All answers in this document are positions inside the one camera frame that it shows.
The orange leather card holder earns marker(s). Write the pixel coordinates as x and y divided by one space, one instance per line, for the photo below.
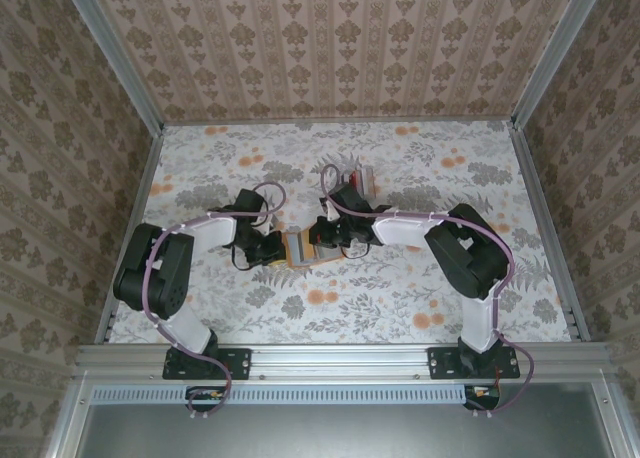
300 250

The thin aluminium edge rail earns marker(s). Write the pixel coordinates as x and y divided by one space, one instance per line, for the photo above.
340 122

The red card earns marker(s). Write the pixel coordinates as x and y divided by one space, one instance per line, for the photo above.
355 179

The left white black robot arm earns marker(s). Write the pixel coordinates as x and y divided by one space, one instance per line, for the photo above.
155 273

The long aluminium mounting rail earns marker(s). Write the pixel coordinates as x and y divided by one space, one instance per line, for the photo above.
340 360

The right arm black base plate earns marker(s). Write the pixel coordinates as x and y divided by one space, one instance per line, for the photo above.
442 363

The floral patterned table cover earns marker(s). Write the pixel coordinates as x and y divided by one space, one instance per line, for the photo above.
350 303

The aluminium frame post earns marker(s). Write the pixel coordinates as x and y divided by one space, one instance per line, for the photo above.
555 53
115 58

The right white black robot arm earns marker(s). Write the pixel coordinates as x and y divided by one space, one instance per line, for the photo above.
465 258

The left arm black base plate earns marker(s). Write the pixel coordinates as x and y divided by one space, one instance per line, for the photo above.
235 363

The aluminium side rail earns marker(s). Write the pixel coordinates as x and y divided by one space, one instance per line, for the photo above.
131 233
548 233

